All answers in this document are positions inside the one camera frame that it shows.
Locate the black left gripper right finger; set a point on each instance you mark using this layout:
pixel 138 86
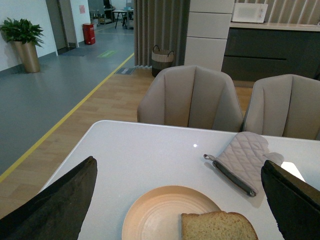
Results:
pixel 294 203

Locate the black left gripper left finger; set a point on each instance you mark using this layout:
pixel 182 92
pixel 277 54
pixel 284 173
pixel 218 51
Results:
pixel 58 211

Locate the toast bread slice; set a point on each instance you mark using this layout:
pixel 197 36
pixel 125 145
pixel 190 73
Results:
pixel 216 225

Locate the grey quilted oven mitt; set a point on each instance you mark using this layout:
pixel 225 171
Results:
pixel 242 160

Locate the beige right chair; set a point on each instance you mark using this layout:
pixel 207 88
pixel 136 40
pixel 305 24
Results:
pixel 284 106

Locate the beige chair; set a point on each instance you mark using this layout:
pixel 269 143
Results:
pixel 192 96
pixel 284 106

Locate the beige round plate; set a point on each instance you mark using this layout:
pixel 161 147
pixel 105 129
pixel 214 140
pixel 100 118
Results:
pixel 156 215

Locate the beige left chair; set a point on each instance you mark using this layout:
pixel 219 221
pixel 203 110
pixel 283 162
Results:
pixel 192 96

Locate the dark grey kitchen counter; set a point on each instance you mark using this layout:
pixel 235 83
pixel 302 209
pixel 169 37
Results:
pixel 256 53

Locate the red fire cabinet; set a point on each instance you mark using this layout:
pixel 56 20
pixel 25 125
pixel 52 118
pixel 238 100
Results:
pixel 88 33

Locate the woven laundry basket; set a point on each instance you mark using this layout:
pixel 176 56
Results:
pixel 161 59

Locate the green potted plant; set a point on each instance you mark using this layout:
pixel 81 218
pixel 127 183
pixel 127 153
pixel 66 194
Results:
pixel 22 31

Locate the white microwave oven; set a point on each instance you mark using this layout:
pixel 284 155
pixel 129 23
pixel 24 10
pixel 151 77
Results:
pixel 249 13

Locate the white drawer cabinet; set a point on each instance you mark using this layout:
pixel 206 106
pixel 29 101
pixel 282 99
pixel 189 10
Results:
pixel 207 32

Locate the distant desk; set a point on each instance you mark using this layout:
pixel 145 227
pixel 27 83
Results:
pixel 127 17

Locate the grey pleated curtain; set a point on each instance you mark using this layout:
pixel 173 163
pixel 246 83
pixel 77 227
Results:
pixel 163 23

